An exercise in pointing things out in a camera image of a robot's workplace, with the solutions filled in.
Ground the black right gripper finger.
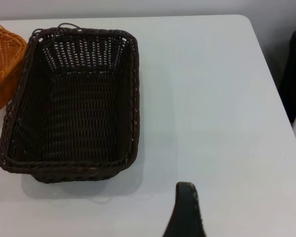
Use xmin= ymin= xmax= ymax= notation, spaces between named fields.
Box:
xmin=162 ymin=182 xmax=208 ymax=237

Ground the dark brown wicker basket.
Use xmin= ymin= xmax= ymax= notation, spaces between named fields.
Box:
xmin=0 ymin=22 xmax=141 ymax=185

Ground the orange wicker basket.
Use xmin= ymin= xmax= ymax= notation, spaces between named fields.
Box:
xmin=0 ymin=21 xmax=28 ymax=120

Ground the black background object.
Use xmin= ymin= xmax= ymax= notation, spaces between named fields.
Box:
xmin=278 ymin=28 xmax=296 ymax=124

